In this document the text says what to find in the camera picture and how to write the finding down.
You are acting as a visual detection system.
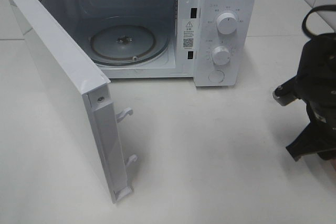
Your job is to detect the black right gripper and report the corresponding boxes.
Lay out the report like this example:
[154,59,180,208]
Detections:
[286,33,335,162]

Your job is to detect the round door release button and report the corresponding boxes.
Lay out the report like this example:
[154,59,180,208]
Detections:
[208,70,225,83]

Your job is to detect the white timer knob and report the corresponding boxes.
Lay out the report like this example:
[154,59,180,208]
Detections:
[212,46,231,66]

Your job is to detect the white microwave door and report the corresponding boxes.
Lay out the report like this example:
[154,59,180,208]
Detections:
[9,0,137,202]

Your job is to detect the pink round plate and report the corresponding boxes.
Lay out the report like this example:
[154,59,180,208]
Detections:
[329,158,336,177]

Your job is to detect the white upper power knob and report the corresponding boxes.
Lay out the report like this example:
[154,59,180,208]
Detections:
[216,11,238,35]

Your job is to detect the white microwave oven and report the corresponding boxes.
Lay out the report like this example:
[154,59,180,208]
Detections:
[39,0,255,87]

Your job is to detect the glass microwave turntable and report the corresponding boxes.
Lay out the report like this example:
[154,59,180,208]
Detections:
[90,25,170,66]

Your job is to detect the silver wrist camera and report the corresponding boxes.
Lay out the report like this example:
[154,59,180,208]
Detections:
[272,77,301,106]

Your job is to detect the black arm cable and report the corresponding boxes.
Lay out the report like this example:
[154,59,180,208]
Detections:
[301,5,336,38]

